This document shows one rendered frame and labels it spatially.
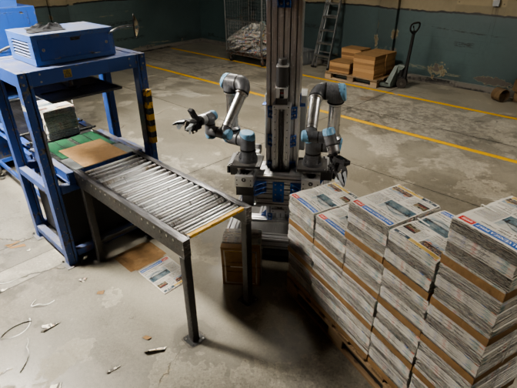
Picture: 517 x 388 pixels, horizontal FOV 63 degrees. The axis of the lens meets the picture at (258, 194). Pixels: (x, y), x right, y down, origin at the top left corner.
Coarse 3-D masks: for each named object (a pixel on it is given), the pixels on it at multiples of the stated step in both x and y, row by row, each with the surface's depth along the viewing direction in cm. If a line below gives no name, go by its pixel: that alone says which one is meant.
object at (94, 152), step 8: (88, 144) 364; (96, 144) 364; (104, 144) 364; (64, 152) 349; (72, 152) 349; (80, 152) 348; (88, 152) 348; (96, 152) 348; (104, 152) 348; (112, 152) 348; (120, 152) 348; (80, 160) 335; (88, 160) 335; (96, 160) 335; (104, 160) 335
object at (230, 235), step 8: (224, 232) 319; (232, 232) 319; (240, 232) 319; (256, 232) 320; (224, 240) 312; (232, 240) 312; (240, 240) 312; (256, 240) 312; (224, 248) 307; (232, 248) 306; (224, 256) 311; (232, 256) 310; (240, 256) 309; (256, 256) 308; (256, 264) 312
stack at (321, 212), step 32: (320, 192) 281; (320, 224) 255; (320, 256) 264; (352, 256) 234; (288, 288) 316; (320, 288) 273; (352, 288) 240; (384, 288) 216; (352, 320) 249; (384, 320) 223; (416, 320) 200; (352, 352) 257; (384, 352) 229; (416, 352) 206; (384, 384) 236
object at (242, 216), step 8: (136, 152) 348; (152, 160) 334; (168, 168) 322; (184, 176) 309; (200, 184) 298; (216, 192) 288; (224, 192) 287; (232, 200) 278; (240, 200) 278; (248, 208) 271; (232, 216) 282; (240, 216) 276; (248, 216) 274
